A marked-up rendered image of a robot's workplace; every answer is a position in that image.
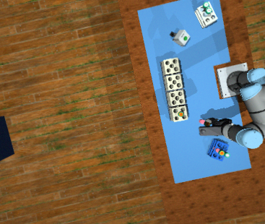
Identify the blue bench mat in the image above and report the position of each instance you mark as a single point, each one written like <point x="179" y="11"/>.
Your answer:
<point x="204" y="49"/>

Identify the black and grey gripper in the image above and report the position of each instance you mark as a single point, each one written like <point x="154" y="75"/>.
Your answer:
<point x="218" y="122"/>

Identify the white bucket adapter with holes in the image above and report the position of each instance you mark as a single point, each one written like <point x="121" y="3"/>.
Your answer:
<point x="173" y="82"/>
<point x="169" y="67"/>
<point x="174" y="113"/>
<point x="176" y="98"/>

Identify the blue tube rack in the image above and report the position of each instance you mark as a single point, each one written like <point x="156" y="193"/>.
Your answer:
<point x="212" y="153"/>

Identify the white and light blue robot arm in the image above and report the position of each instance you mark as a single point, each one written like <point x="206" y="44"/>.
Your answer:
<point x="251" y="87"/>

